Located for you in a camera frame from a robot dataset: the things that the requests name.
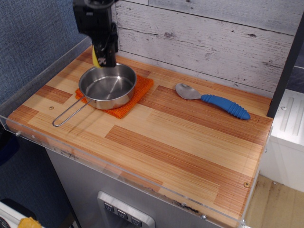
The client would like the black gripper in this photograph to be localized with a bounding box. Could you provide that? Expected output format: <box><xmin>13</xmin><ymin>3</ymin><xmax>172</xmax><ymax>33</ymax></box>
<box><xmin>72</xmin><ymin>0</ymin><xmax>118</xmax><ymax>67</ymax></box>

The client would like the yellow toy corn cob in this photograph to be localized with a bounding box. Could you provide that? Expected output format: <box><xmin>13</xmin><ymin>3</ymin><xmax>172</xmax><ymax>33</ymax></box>
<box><xmin>92</xmin><ymin>47</ymin><xmax>101</xmax><ymax>68</ymax></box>

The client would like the small steel saucepan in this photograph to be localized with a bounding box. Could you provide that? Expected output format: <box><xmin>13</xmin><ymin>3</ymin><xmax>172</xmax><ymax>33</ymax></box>
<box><xmin>52</xmin><ymin>64</ymin><xmax>137</xmax><ymax>127</ymax></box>

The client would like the orange knitted cloth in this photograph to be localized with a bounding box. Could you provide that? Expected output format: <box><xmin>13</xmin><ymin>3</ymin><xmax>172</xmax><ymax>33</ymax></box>
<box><xmin>75</xmin><ymin>74</ymin><xmax>154</xmax><ymax>120</ymax></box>

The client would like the clear acrylic front guard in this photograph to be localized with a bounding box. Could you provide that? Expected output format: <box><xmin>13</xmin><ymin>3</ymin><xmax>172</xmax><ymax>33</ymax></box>
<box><xmin>1</xmin><ymin>107</ymin><xmax>273</xmax><ymax>228</ymax></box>

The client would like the clear acrylic guard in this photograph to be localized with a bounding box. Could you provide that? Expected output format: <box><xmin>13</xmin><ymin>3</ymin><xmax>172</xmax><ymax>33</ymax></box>
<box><xmin>0</xmin><ymin>38</ymin><xmax>91</xmax><ymax>117</ymax></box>
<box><xmin>1</xmin><ymin>107</ymin><xmax>273</xmax><ymax>228</ymax></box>

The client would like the clear acrylic left guard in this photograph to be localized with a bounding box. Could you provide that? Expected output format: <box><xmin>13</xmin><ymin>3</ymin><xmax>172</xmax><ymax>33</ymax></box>
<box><xmin>0</xmin><ymin>38</ymin><xmax>91</xmax><ymax>117</ymax></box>

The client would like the silver dispenser button panel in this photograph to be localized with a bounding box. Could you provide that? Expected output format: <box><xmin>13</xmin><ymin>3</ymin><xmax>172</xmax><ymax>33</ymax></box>
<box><xmin>97</xmin><ymin>191</ymin><xmax>155</xmax><ymax>228</ymax></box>

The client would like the yellow object bottom left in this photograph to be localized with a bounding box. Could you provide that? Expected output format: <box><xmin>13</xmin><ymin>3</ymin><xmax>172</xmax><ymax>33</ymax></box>
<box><xmin>18</xmin><ymin>217</ymin><xmax>42</xmax><ymax>228</ymax></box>

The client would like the blue handled metal spoon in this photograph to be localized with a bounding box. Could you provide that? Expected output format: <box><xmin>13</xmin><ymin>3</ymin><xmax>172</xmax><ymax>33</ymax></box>
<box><xmin>175</xmin><ymin>83</ymin><xmax>251</xmax><ymax>120</ymax></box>

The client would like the black right vertical post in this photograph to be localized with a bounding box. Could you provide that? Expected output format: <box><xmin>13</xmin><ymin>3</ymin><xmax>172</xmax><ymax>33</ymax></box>
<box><xmin>267</xmin><ymin>15</ymin><xmax>304</xmax><ymax>118</ymax></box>

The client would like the white aluminium rail block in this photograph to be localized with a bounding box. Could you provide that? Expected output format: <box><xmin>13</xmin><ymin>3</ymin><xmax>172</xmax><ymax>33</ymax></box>
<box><xmin>271</xmin><ymin>89</ymin><xmax>304</xmax><ymax>152</ymax></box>

